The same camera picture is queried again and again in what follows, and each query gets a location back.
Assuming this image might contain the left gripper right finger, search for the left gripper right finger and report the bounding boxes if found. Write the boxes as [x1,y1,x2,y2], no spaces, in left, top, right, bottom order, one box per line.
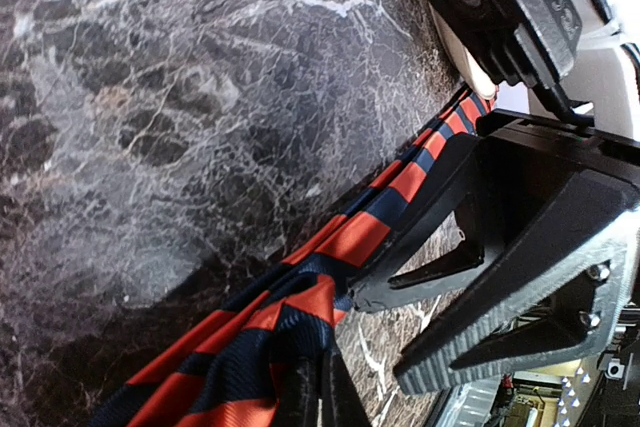
[320,349,371,427]

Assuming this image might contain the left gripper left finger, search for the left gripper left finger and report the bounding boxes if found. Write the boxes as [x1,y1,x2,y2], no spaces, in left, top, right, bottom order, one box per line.
[272,358,319,427]

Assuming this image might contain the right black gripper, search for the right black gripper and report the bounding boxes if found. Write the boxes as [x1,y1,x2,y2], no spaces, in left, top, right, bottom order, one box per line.
[350,110,639,395]

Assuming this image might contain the red navy striped tie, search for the red navy striped tie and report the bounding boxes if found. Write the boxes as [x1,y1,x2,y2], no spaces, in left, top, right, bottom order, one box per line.
[92,88,494,426]

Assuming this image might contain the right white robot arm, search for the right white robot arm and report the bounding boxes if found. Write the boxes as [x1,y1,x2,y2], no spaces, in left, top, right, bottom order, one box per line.
[351,0,639,395]

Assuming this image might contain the bird pattern ceramic plate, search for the bird pattern ceramic plate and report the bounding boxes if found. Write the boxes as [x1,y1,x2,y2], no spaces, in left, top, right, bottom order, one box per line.
[429,6,498,100]

